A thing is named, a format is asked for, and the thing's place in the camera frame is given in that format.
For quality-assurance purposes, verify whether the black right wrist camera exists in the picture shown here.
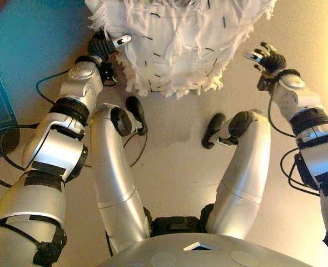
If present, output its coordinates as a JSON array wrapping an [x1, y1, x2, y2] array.
[[257, 73, 276, 91]]

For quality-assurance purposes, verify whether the white fringed cushion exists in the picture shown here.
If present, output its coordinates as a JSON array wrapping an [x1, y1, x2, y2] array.
[[86, 0, 277, 100]]

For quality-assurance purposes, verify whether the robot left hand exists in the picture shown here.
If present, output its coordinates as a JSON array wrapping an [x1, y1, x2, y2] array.
[[87, 30, 133, 61]]

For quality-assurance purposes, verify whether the silver robot right leg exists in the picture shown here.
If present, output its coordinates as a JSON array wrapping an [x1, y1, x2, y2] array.
[[201, 110, 272, 240]]

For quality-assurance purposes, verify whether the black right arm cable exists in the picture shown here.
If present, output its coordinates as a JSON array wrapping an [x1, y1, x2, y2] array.
[[268, 80, 320, 197]]

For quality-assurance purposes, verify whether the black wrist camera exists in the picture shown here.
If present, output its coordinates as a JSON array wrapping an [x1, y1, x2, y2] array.
[[100, 61, 117, 87], [257, 73, 276, 91]]

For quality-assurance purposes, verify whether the silver robot left leg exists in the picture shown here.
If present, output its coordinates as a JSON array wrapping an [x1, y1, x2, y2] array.
[[89, 96, 153, 251]]

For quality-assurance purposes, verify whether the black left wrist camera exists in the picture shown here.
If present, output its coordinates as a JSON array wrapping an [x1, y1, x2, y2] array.
[[100, 61, 117, 87]]

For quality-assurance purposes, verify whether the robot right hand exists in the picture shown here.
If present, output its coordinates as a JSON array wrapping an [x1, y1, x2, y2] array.
[[244, 41, 287, 77]]

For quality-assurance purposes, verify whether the silver robot torso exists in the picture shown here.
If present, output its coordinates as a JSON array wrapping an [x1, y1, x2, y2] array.
[[96, 215, 315, 267]]

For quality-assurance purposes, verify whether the silver robot leg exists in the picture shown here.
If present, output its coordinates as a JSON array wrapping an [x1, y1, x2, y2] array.
[[201, 110, 272, 240], [89, 96, 153, 251]]

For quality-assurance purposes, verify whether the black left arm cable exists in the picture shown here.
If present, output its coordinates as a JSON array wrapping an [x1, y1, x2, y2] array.
[[0, 69, 70, 190]]

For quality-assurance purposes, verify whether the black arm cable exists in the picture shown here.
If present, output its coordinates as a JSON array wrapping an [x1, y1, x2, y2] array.
[[0, 69, 70, 190], [268, 80, 320, 197]]

